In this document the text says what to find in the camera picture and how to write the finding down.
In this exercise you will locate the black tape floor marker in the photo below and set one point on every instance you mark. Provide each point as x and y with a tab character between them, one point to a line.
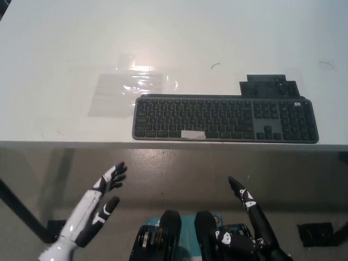
315	234

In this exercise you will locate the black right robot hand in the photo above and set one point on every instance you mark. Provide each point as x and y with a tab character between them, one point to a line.
258	217

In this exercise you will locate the black and teal robot torso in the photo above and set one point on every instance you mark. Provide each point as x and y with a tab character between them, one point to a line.
174	236

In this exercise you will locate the white tape strip on spacebar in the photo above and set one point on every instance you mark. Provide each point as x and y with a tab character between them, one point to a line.
192	134

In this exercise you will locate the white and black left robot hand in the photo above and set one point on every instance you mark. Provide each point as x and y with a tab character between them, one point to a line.
84	212

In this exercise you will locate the clear plastic sheet over paper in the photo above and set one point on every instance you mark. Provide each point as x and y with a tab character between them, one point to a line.
127	89

